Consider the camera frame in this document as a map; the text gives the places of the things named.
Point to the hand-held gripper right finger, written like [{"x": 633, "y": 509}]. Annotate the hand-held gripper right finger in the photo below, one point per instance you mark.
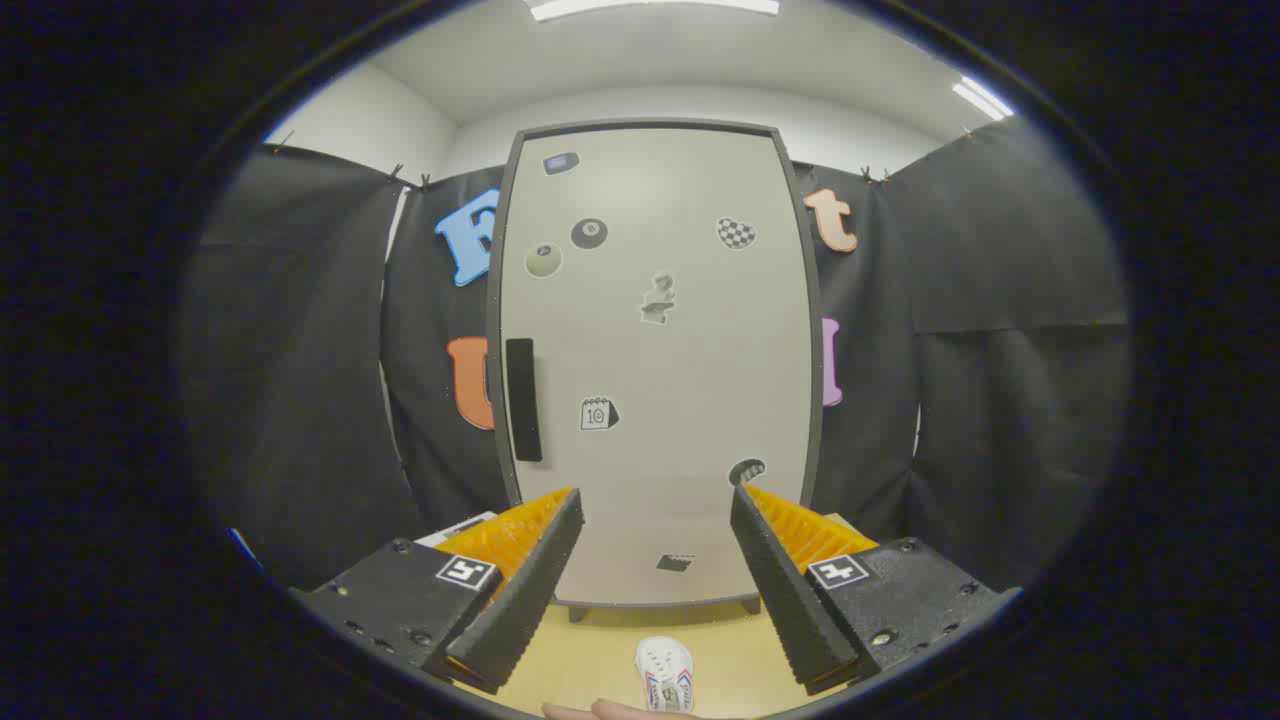
[{"x": 785, "y": 590}]

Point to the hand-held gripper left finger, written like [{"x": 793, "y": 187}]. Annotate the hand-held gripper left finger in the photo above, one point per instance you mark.
[{"x": 530, "y": 590}]

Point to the white canvas shoe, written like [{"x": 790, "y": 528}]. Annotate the white canvas shoe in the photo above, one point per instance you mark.
[{"x": 663, "y": 668}]

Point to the grey shoe cabinet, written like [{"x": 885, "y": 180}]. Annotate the grey shoe cabinet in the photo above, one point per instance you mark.
[{"x": 815, "y": 400}]

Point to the white paper booklet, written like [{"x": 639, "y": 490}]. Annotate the white paper booklet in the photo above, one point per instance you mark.
[{"x": 465, "y": 527}]

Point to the black backdrop cloth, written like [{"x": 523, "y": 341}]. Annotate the black backdrop cloth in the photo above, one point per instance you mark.
[{"x": 300, "y": 350}]

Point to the small ceiling light panel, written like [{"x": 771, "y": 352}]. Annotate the small ceiling light panel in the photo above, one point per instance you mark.
[{"x": 982, "y": 98}]

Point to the long ceiling light panel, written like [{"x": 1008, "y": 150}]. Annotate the long ceiling light panel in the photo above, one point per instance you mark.
[{"x": 650, "y": 7}]

